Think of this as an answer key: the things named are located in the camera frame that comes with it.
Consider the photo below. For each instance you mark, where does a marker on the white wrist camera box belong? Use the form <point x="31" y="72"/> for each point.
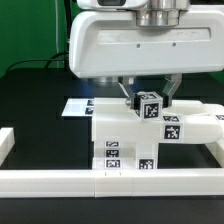
<point x="111" y="4"/>

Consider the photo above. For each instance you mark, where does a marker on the white chair back frame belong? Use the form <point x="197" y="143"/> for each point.
<point x="185" y="122"/>

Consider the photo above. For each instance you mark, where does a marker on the white tagged chair nut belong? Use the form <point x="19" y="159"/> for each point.
<point x="150" y="106"/>

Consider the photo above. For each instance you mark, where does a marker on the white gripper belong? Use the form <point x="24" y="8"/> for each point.
<point x="110" y="44"/>

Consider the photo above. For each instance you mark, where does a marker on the white U-shaped fence frame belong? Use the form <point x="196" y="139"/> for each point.
<point x="98" y="183"/>

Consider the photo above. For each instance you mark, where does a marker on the white marker base sheet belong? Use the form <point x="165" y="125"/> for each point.
<point x="78" y="107"/>

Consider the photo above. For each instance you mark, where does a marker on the white chair seat plate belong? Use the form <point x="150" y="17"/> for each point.
<point x="140" y="156"/>

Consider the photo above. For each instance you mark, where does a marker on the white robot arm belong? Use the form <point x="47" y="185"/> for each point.
<point x="158" y="13"/>

